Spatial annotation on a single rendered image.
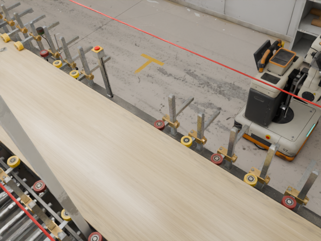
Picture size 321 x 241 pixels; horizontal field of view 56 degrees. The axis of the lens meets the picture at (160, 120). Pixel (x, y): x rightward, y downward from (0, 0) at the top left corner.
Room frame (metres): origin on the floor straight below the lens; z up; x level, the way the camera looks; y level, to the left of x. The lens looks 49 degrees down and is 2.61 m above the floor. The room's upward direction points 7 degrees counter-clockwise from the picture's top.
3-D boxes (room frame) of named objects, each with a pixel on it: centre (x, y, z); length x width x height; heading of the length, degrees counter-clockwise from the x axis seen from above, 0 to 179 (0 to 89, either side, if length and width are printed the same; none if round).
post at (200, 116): (1.31, -0.27, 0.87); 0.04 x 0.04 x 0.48; 45
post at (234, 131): (1.13, -0.45, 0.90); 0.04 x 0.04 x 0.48; 45
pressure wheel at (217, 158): (1.08, -0.34, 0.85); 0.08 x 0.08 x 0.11
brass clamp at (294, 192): (0.79, -0.78, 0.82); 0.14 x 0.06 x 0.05; 45
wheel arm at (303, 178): (0.86, -0.83, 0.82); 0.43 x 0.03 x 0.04; 135
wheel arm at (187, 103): (1.57, -0.13, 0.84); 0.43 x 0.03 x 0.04; 135
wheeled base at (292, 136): (1.91, -1.19, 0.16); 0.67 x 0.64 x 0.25; 44
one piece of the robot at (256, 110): (1.98, -1.12, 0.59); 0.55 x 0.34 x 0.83; 134
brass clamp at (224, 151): (1.14, -0.43, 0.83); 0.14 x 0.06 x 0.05; 45
